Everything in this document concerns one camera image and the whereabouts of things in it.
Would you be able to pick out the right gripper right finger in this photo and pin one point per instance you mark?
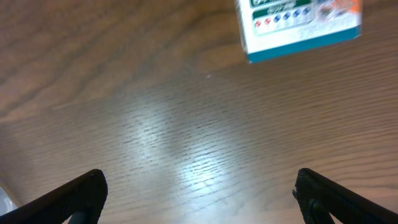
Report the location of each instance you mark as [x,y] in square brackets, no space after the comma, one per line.
[321,200]

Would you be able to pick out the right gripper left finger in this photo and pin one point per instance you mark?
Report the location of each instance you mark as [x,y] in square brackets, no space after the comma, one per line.
[81,200]

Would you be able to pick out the blue and white box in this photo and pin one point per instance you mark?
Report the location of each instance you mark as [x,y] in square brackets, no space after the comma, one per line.
[275,28]

